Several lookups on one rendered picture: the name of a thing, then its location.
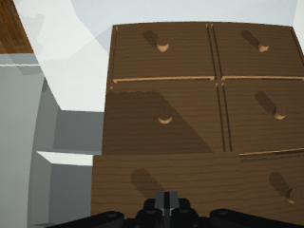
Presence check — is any brown wooden drawer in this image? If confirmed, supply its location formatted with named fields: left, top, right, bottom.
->
left=222, top=84, right=304, bottom=158
left=113, top=24, right=215, bottom=83
left=108, top=84, right=223, bottom=155
left=90, top=151, right=244, bottom=219
left=213, top=24, right=304, bottom=80
left=240, top=157, right=304, bottom=225

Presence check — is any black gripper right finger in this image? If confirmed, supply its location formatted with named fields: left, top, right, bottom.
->
left=167, top=191, right=304, bottom=228

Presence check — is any brown wooden chest of drawers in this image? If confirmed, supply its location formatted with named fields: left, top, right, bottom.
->
left=102, top=21, right=304, bottom=162

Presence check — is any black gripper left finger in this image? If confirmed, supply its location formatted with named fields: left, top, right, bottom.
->
left=46, top=192, right=167, bottom=228

